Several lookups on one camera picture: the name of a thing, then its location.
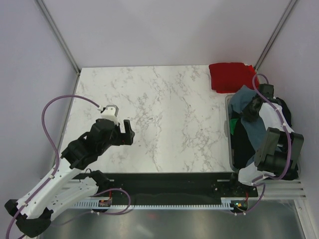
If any clear plastic bin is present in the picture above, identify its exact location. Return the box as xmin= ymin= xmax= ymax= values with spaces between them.
xmin=224 ymin=94 xmax=303 ymax=179

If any blue grey t shirt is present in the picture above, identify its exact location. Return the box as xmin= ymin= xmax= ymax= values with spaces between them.
xmin=228 ymin=86 xmax=266 ymax=169

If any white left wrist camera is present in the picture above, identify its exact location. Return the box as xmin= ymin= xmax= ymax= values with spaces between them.
xmin=98 ymin=105 xmax=119 ymax=126

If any aluminium frame post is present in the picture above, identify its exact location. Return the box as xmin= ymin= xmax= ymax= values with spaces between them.
xmin=34 ymin=0 xmax=81 ymax=76
xmin=254 ymin=0 xmax=299 ymax=71

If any green t shirt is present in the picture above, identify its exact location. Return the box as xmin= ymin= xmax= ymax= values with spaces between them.
xmin=229 ymin=118 xmax=239 ymax=135

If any folded red t shirt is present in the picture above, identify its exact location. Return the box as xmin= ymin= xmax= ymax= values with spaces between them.
xmin=208 ymin=62 xmax=256 ymax=94

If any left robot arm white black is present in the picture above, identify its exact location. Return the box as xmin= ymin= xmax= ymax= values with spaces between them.
xmin=4 ymin=119 xmax=135 ymax=238

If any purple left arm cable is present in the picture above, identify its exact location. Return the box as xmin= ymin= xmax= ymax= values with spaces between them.
xmin=6 ymin=95 xmax=100 ymax=239

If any right aluminium frame post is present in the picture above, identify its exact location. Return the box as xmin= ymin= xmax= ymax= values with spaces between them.
xmin=254 ymin=0 xmax=299 ymax=71

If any left aluminium frame post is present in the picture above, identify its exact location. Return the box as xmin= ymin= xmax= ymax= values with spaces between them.
xmin=34 ymin=0 xmax=81 ymax=76

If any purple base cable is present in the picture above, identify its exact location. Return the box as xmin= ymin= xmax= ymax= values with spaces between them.
xmin=230 ymin=184 xmax=265 ymax=217
xmin=91 ymin=188 xmax=132 ymax=216

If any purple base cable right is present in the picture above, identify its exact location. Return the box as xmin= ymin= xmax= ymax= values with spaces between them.
xmin=230 ymin=184 xmax=265 ymax=217

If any black mounting base rail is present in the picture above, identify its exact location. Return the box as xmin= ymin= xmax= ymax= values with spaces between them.
xmin=72 ymin=171 xmax=260 ymax=206

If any white slotted cable duct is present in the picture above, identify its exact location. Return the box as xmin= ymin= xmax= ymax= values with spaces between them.
xmin=70 ymin=199 xmax=234 ymax=210

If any black t shirt pile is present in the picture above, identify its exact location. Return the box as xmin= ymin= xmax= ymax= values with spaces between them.
xmin=230 ymin=97 xmax=300 ymax=180

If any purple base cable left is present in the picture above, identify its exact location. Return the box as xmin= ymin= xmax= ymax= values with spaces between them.
xmin=91 ymin=188 xmax=132 ymax=216

